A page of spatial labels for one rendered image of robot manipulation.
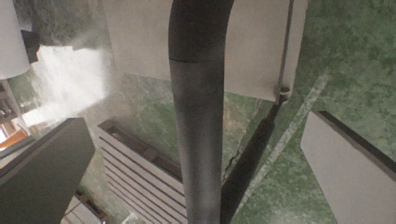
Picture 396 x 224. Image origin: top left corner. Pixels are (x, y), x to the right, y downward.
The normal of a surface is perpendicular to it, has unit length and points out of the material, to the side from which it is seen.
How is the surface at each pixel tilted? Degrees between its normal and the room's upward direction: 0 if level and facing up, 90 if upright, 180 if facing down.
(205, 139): 45
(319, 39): 0
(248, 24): 0
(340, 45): 0
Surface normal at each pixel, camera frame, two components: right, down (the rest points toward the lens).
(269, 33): -0.51, 0.45
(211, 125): 0.46, 0.43
